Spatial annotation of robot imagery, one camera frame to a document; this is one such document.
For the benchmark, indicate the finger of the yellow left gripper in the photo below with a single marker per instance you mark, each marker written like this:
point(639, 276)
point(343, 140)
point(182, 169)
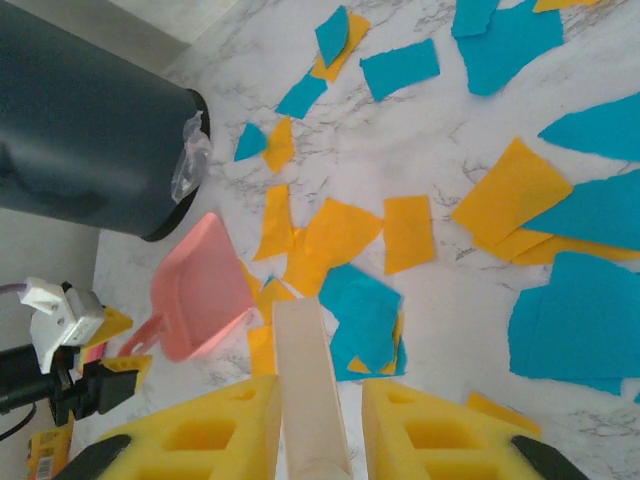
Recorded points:
point(112, 325)
point(130, 364)

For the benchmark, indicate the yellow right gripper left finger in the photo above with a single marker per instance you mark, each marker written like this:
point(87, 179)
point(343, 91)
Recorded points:
point(210, 400)

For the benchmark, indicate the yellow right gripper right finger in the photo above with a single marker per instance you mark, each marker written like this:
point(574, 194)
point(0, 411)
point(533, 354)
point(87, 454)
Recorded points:
point(450, 415)

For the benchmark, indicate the cream hand brush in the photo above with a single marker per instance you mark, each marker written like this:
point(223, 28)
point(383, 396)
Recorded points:
point(305, 375)

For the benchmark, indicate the pink plastic dustpan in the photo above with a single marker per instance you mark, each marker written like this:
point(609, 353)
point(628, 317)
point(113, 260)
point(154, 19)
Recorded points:
point(200, 280)

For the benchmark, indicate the pack of coloured highlighters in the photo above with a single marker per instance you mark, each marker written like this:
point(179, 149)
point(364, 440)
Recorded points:
point(90, 356)

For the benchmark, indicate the orange juice bottle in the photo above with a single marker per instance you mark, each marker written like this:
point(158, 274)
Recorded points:
point(47, 450)

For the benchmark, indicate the tiny blue paper scrap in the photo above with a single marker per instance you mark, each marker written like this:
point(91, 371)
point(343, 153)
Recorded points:
point(268, 281)

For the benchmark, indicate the large blue paper scrap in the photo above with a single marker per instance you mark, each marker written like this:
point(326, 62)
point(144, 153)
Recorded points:
point(600, 215)
point(575, 325)

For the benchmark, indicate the clear plastic wrap piece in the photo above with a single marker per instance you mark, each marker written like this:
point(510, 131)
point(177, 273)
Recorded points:
point(192, 160)

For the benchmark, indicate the dark blue trash bin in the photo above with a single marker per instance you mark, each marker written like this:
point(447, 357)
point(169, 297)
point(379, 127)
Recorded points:
point(90, 125)

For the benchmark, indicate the large orange paper scrap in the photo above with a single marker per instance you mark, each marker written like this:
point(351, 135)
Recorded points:
point(510, 195)

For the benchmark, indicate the triangular blue paper scrap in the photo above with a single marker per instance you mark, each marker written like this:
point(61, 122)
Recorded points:
point(600, 130)
point(249, 142)

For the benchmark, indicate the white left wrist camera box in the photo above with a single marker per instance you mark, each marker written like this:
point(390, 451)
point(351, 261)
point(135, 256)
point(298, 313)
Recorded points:
point(50, 325)

